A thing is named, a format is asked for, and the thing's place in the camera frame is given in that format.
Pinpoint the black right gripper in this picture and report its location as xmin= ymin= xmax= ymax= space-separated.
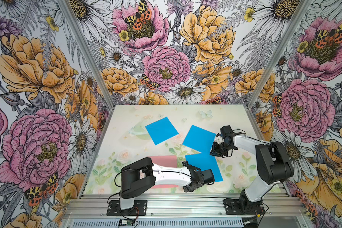
xmin=209 ymin=141 xmax=235 ymax=158

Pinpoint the blue paper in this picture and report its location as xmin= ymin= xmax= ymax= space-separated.
xmin=182 ymin=125 xmax=216 ymax=154
xmin=145 ymin=117 xmax=179 ymax=145
xmin=185 ymin=154 xmax=223 ymax=182

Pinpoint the pink paper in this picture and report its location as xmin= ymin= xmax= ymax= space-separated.
xmin=150 ymin=155 xmax=177 ymax=189

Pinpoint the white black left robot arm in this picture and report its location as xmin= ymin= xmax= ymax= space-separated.
xmin=120 ymin=157 xmax=215 ymax=210

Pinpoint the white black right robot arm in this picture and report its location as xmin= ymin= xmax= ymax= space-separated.
xmin=210 ymin=125 xmax=294 ymax=214

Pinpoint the small green circuit board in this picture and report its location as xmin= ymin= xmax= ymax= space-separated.
xmin=118 ymin=218 xmax=136 ymax=228

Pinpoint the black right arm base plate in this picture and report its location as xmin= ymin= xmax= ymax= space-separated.
xmin=223 ymin=198 xmax=265 ymax=216

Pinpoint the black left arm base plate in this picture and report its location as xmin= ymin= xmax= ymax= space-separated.
xmin=106 ymin=199 xmax=148 ymax=217

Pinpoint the aluminium frame post right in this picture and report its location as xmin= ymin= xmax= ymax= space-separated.
xmin=246 ymin=0 xmax=314 ymax=109

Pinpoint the aluminium frame post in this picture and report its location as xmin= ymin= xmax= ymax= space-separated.
xmin=246 ymin=0 xmax=314 ymax=109
xmin=56 ymin=0 xmax=116 ymax=110

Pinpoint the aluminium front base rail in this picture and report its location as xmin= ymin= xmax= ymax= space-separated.
xmin=64 ymin=193 xmax=306 ymax=219

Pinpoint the aluminium frame post left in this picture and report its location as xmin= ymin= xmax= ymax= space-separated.
xmin=56 ymin=0 xmax=116 ymax=110

